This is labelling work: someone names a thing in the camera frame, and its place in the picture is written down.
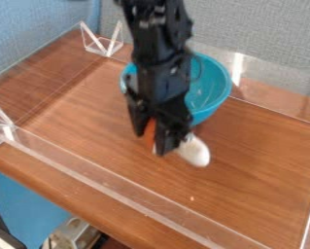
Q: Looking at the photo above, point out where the black stand leg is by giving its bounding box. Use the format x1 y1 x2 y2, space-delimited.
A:
0 196 27 249

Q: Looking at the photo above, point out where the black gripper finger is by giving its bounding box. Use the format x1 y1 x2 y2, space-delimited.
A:
156 114 193 157

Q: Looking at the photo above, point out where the clear acrylic corner bracket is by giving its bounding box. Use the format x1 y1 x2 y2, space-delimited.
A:
79 21 125 57

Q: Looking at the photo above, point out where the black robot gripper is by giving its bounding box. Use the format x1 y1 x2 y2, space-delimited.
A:
117 0 194 137

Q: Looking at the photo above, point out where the white power strip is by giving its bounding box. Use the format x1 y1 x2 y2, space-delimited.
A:
41 216 102 249

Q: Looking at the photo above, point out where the blue plastic bowl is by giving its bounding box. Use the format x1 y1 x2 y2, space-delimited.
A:
119 52 233 127

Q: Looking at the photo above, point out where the brown and white toy mushroom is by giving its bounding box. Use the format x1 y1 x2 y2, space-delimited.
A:
144 118 212 168

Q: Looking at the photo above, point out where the clear acrylic barrier wall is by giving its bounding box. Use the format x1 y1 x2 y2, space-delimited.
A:
0 30 310 249

